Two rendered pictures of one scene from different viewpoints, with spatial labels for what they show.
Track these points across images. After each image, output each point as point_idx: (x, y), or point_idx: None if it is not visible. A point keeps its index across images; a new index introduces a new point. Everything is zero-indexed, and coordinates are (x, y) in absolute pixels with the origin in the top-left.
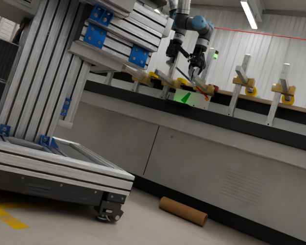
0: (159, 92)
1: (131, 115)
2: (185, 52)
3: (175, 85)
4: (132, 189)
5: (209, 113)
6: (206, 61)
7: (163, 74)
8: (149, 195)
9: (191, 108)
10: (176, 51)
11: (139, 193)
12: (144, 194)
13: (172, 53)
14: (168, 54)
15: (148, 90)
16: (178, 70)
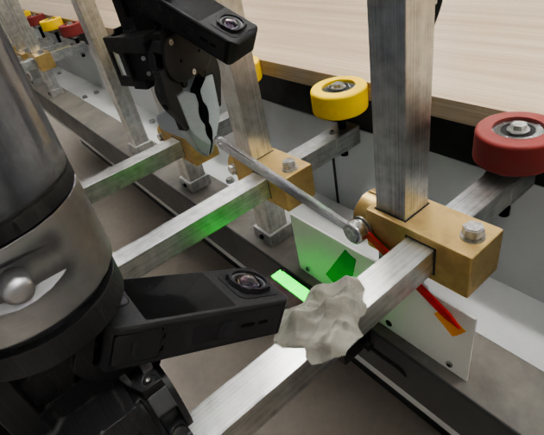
0: (298, 120)
1: (229, 257)
2: (204, 34)
3: (279, 198)
4: (335, 396)
5: (481, 420)
6: (373, 47)
7: (141, 257)
8: (384, 408)
9: (373, 351)
10: (158, 54)
11: (348, 425)
12: (364, 421)
13: (151, 73)
14: (138, 88)
15: (267, 111)
16: (237, 158)
